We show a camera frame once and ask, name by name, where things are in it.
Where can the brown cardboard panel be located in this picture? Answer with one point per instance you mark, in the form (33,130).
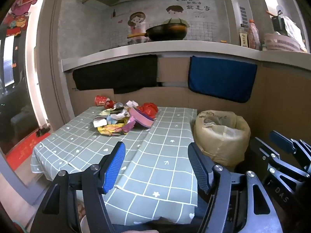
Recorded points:
(274,97)

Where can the purple printed wrapper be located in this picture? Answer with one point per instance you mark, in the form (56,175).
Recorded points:
(128,125)

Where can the green checked tablecloth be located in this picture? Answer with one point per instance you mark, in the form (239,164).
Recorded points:
(158,155)

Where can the cartoon kitchen wall sticker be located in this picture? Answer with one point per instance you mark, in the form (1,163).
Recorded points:
(137,20)

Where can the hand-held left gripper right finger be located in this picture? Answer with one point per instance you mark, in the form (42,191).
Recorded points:
(199,165)

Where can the pink plastic basket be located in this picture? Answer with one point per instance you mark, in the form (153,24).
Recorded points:
(284,42)

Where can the blue towel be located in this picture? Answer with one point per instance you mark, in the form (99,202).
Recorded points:
(221,77)

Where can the red cartoon door decoration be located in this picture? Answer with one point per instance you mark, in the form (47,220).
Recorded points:
(21,2)

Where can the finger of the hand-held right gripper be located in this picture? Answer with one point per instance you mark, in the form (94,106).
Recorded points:
(263,148)
(281,141)

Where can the red crumpled plastic bag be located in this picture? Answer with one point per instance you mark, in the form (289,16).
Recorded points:
(150,109)

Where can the small green-capped jar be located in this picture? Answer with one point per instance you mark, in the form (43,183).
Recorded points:
(263,46)

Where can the white crumpled paper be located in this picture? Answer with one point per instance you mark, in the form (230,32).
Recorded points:
(132,103)

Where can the blue-white crumpled tissue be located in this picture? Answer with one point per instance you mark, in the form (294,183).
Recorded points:
(113,119)

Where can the bin with yellowish bag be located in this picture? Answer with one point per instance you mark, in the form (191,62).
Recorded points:
(218,145)

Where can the red paper cup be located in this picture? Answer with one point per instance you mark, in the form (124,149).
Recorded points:
(100,100)

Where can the black cloth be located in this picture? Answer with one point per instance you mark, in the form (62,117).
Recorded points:
(114,75)

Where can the yellow foil wrapper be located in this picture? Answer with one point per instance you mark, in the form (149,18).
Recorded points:
(109,129)

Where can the black knife holder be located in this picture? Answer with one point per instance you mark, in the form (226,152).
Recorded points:
(278,23)

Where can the dark sauce bottle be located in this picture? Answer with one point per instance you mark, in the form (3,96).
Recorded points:
(244,38)

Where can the white plastic bag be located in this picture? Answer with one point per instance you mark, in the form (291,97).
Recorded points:
(292,30)

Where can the red floor mat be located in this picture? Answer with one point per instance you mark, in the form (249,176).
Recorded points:
(24,150)

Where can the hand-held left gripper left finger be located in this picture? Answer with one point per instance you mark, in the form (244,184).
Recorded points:
(114,167)

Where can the white kitchen counter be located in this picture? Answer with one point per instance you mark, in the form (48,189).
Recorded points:
(170,47)

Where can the red bottle with orange cap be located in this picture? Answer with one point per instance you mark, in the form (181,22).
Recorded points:
(254,36)

